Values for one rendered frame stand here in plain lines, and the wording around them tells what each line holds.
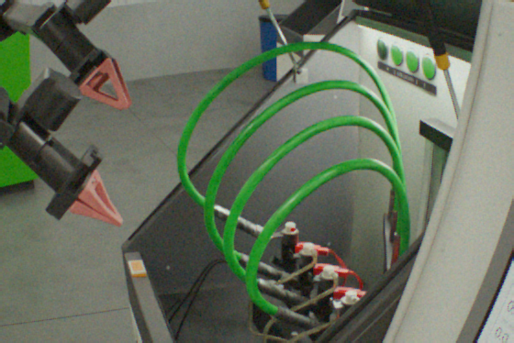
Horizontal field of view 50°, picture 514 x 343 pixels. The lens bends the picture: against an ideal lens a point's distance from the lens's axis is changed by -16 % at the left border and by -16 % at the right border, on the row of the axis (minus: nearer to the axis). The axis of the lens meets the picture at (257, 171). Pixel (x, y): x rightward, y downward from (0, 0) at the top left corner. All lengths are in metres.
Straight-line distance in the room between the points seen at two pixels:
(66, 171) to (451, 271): 0.49
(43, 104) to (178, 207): 0.62
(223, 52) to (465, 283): 7.43
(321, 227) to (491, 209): 0.87
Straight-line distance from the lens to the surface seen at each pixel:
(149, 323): 1.10
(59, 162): 0.80
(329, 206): 1.44
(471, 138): 0.67
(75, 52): 0.94
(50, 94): 0.78
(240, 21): 8.00
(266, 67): 7.26
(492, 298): 0.61
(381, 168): 0.78
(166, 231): 1.34
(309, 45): 0.96
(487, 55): 0.67
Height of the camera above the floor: 1.57
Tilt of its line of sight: 21 degrees down
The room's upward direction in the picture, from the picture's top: straight up
